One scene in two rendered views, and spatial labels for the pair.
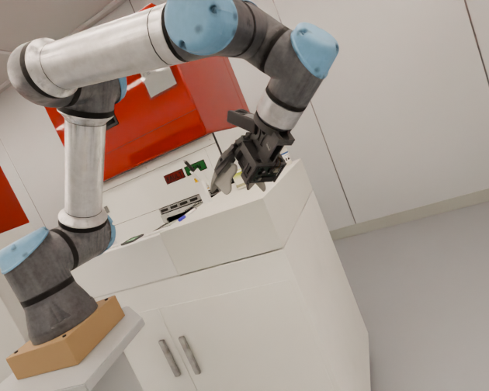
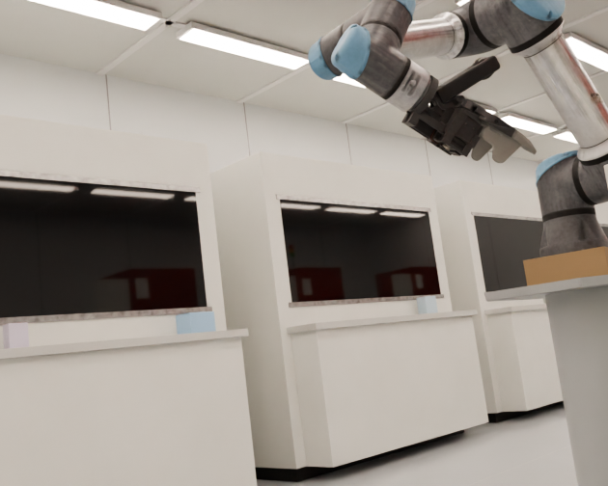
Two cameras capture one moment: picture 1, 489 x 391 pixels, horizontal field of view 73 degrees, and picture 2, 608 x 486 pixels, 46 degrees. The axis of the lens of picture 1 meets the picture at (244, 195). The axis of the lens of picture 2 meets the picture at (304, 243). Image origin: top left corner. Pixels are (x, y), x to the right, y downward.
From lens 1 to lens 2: 1.50 m
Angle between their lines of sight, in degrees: 113
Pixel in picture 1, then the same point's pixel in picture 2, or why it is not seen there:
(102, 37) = not seen: hidden behind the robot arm
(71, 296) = (557, 229)
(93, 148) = (542, 77)
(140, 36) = not seen: hidden behind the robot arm
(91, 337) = (551, 273)
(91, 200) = (575, 130)
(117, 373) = (570, 323)
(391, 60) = not seen: outside the picture
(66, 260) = (567, 191)
